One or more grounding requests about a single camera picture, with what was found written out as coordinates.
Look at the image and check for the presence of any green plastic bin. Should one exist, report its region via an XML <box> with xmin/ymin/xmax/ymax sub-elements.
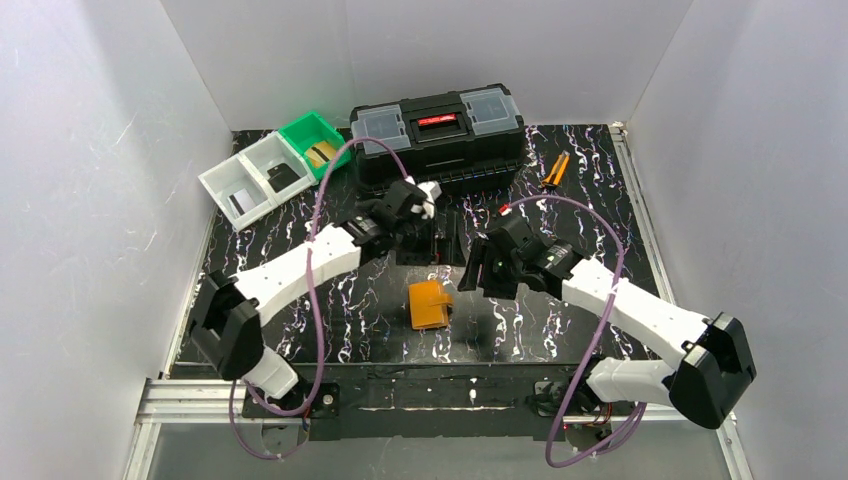
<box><xmin>278</xmin><ymin>111</ymin><xmax>345</xmax><ymax>183</ymax></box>

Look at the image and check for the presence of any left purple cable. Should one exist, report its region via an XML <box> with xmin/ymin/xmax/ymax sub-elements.
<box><xmin>228</xmin><ymin>137</ymin><xmax>415</xmax><ymax>462</ymax></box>

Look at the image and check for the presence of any aluminium frame rail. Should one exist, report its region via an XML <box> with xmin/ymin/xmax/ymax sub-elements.
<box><xmin>123</xmin><ymin>122</ymin><xmax>753</xmax><ymax>479</ymax></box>

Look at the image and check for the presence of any purple cable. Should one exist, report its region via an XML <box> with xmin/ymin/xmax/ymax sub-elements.
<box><xmin>498</xmin><ymin>193</ymin><xmax>649</xmax><ymax>469</ymax></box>
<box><xmin>228</xmin><ymin>137</ymin><xmax>415</xmax><ymax>462</ymax></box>

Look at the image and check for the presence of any black toolbox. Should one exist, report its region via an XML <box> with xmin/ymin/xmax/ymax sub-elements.
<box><xmin>350</xmin><ymin>83</ymin><xmax>526</xmax><ymax>194</ymax></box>

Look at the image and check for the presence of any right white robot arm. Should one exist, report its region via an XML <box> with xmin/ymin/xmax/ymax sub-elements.
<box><xmin>458</xmin><ymin>214</ymin><xmax>757</xmax><ymax>429</ymax></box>

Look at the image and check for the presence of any orange card holder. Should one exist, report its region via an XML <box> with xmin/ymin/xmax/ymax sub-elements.
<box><xmin>408</xmin><ymin>280</ymin><xmax>453</xmax><ymax>330</ymax></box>

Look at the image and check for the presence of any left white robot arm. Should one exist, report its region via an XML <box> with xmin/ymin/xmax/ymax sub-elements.
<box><xmin>188</xmin><ymin>178</ymin><xmax>464</xmax><ymax>400</ymax></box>

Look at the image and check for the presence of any left white plastic bin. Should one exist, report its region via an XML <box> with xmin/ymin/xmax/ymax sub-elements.
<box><xmin>198</xmin><ymin>155</ymin><xmax>272</xmax><ymax>231</ymax></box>

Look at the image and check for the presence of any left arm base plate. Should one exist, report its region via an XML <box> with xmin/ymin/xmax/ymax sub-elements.
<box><xmin>242</xmin><ymin>383</ymin><xmax>340</xmax><ymax>419</ymax></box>

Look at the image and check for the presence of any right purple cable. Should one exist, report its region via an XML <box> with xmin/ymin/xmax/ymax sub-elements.
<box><xmin>498</xmin><ymin>193</ymin><xmax>649</xmax><ymax>469</ymax></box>

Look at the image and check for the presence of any white plastic bin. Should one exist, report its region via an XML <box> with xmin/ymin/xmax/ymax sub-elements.
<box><xmin>198</xmin><ymin>155</ymin><xmax>272</xmax><ymax>231</ymax></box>
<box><xmin>240</xmin><ymin>131</ymin><xmax>317</xmax><ymax>206</ymax></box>

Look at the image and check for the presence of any orange utility knife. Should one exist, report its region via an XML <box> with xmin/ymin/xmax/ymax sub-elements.
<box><xmin>540</xmin><ymin>151</ymin><xmax>571</xmax><ymax>192</ymax></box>

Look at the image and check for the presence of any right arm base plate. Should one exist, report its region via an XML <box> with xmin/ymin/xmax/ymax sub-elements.
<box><xmin>525</xmin><ymin>380</ymin><xmax>636</xmax><ymax>421</ymax></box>

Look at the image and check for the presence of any gold card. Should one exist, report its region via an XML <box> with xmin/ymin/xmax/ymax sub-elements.
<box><xmin>306</xmin><ymin>140</ymin><xmax>337</xmax><ymax>169</ymax></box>

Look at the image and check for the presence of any silver white credit card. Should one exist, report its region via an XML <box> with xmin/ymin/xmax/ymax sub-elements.
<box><xmin>228</xmin><ymin>188</ymin><xmax>256</xmax><ymax>217</ymax></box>

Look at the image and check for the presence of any middle white plastic bin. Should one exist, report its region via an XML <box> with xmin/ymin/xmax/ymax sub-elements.
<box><xmin>240</xmin><ymin>131</ymin><xmax>317</xmax><ymax>206</ymax></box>

